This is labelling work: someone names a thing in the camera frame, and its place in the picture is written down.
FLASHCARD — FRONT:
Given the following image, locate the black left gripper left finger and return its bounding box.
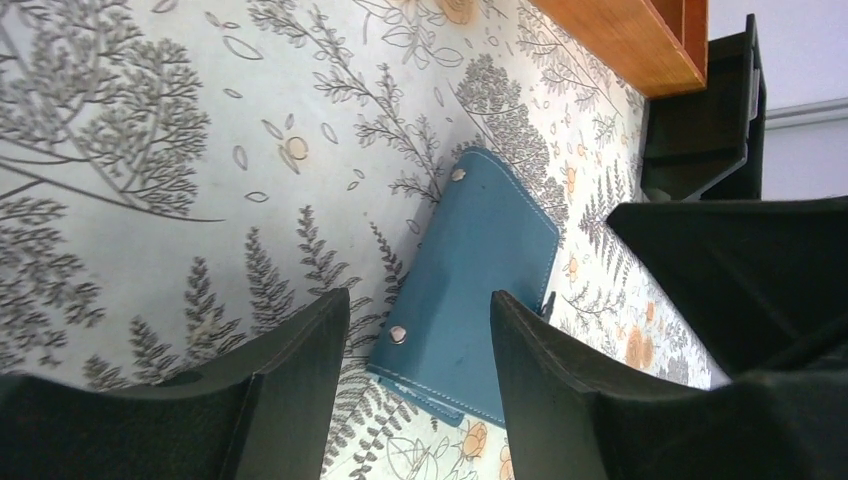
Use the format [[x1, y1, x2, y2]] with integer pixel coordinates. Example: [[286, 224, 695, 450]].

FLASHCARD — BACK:
[[1, 288, 350, 479]]

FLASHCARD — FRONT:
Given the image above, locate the wooden compartment tray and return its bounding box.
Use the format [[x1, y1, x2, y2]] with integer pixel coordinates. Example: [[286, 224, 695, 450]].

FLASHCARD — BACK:
[[533, 0, 709, 99]]

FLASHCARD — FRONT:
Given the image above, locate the floral table mat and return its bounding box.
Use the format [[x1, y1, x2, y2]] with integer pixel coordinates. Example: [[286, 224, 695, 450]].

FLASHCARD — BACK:
[[1, 1, 713, 479]]

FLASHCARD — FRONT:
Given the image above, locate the black card box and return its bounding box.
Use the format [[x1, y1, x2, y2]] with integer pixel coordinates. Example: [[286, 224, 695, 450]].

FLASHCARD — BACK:
[[640, 14, 767, 201]]

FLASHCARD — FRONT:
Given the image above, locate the blue leather card holder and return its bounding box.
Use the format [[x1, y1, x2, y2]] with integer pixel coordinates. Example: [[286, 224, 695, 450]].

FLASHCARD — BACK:
[[366, 147, 560, 427]]

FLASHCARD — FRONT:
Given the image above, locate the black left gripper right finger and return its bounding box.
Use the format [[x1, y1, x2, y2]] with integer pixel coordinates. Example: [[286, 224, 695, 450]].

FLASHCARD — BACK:
[[490, 291, 847, 479]]

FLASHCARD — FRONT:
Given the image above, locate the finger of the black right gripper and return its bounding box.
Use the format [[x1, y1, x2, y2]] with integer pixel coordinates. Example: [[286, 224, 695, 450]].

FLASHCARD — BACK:
[[606, 197, 847, 377]]

